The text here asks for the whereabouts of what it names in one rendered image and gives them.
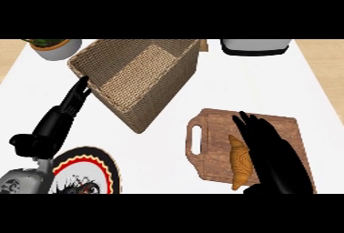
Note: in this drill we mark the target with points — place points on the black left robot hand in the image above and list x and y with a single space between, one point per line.
49 130

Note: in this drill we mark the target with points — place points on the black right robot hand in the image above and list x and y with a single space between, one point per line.
274 157

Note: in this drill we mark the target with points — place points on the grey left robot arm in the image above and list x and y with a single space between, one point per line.
24 179

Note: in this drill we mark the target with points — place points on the golden brown croissant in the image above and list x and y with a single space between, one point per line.
241 164

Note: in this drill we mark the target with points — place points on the brown wooden cutting board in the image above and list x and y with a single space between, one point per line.
215 142

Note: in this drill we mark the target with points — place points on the brown wicker basket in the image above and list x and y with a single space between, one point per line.
139 80

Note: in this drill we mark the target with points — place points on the black red patterned plate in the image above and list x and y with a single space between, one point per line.
88 173

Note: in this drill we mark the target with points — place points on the white potted plant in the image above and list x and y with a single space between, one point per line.
57 48

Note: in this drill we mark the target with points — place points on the small wooden block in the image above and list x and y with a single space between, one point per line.
203 45

